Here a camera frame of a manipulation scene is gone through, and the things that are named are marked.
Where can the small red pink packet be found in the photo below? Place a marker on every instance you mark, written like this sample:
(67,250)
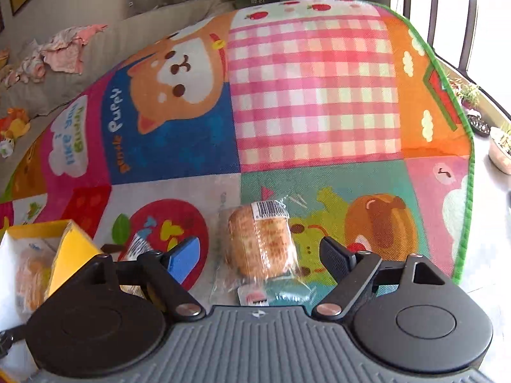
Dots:
(252,296)

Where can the small white plush toy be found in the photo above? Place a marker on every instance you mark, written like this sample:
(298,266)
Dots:
(6,148)

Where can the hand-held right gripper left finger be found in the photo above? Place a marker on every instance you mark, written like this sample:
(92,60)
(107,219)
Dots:
(183,259)

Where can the small round bread packet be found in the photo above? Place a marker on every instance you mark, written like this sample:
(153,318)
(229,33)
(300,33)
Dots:
(259,243)

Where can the black window frame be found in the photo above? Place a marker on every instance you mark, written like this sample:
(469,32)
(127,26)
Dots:
(470,28)

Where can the dark digital clock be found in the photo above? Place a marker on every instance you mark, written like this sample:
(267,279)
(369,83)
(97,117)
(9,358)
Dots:
(257,0)

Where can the pink clothes pile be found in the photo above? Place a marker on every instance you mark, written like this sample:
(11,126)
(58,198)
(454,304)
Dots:
(74,50)

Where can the small green potted plant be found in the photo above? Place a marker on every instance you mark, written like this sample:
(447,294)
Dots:
(469,95)

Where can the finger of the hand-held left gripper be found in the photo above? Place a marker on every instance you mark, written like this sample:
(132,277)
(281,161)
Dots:
(8,333)

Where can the small dark plant pot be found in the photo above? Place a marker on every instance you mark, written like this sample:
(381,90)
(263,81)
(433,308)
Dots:
(479,125)

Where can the grey sofa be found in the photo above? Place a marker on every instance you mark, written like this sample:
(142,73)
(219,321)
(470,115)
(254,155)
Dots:
(103,52)

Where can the floral baby clothes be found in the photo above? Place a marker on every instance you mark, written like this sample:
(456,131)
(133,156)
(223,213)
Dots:
(30,66)

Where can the orange plush toy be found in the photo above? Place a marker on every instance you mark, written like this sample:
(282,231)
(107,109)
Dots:
(18,125)

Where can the yellow cardboard box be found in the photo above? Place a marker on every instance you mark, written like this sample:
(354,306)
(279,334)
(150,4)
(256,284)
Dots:
(68,255)

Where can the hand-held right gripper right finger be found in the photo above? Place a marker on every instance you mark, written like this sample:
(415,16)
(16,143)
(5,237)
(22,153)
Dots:
(337,257)

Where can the colourful cartoon play mat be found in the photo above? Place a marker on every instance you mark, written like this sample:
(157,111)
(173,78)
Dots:
(311,87)

